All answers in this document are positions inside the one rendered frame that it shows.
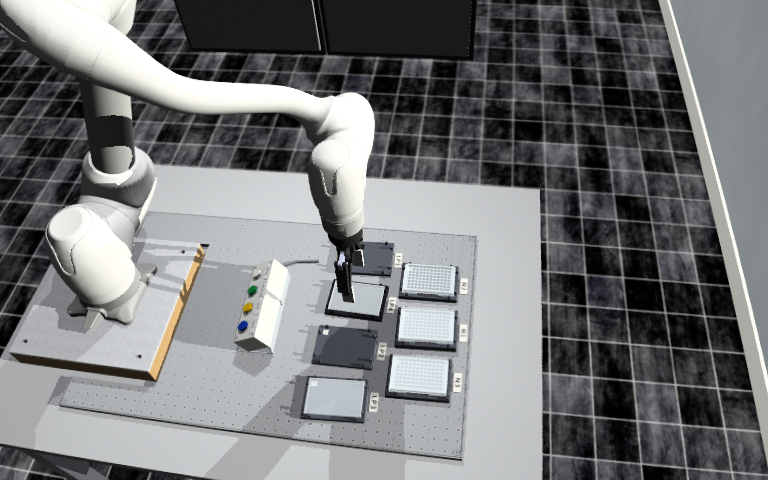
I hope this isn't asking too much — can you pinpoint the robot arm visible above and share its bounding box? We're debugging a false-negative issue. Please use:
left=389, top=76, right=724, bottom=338
left=0, top=0, right=374, bottom=332

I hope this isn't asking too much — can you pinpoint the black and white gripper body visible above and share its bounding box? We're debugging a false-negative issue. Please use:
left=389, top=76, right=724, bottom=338
left=328, top=228, right=363, bottom=257

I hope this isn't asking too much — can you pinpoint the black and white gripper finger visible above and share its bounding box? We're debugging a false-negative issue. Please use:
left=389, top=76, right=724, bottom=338
left=352, top=236, right=365, bottom=267
left=334, top=245, right=355, bottom=303

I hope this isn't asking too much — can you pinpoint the white button panel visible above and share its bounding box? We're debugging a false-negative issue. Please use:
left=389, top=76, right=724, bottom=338
left=233, top=259, right=319, bottom=354

